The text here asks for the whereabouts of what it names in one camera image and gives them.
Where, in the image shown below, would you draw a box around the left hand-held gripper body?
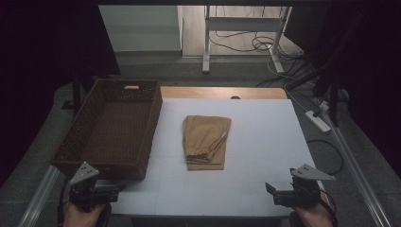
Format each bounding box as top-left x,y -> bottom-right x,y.
68,161 -> 102,210

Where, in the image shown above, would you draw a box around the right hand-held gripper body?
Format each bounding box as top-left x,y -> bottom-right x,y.
288,163 -> 337,210

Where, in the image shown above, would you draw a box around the brown wicker basket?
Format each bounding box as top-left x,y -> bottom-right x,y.
50,78 -> 164,181

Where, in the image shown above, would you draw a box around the tan pants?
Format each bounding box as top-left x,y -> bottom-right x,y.
182,114 -> 233,172

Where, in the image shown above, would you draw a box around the person's right hand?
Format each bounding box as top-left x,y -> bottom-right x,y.
294,193 -> 335,227

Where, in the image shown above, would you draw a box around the person's left hand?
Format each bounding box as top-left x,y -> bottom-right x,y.
61,201 -> 107,227

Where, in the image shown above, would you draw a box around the white power strip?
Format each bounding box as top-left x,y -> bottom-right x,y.
304,110 -> 332,133

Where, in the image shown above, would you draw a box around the white cabinet panel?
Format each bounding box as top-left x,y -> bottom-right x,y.
98,5 -> 183,53

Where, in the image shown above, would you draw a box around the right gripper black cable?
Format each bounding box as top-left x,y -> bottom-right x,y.
318,188 -> 339,227

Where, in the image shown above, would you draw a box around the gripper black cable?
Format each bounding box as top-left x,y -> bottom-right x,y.
57,176 -> 74,227
318,188 -> 339,227

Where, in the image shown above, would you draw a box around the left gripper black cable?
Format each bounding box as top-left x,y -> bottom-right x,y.
57,176 -> 74,227

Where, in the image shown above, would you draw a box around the black floor cable loop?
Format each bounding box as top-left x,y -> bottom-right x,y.
305,138 -> 345,177

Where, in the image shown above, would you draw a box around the aluminium rail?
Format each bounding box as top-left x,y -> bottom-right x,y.
17,164 -> 61,227
316,97 -> 393,227

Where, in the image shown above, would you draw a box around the tangle of floor cables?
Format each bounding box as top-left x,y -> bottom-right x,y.
209,29 -> 320,89

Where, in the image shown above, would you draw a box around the white desk frame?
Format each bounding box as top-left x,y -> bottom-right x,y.
201,5 -> 293,76

